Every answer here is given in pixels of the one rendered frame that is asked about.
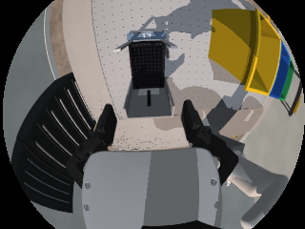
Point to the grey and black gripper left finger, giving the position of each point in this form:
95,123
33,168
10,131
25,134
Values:
97,140

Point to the blue bin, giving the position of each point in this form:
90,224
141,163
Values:
282,72

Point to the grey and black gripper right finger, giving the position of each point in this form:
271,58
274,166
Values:
201,136

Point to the green bin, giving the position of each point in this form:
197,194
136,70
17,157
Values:
288,81

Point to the yellow bin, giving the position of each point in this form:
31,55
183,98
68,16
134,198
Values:
246,49

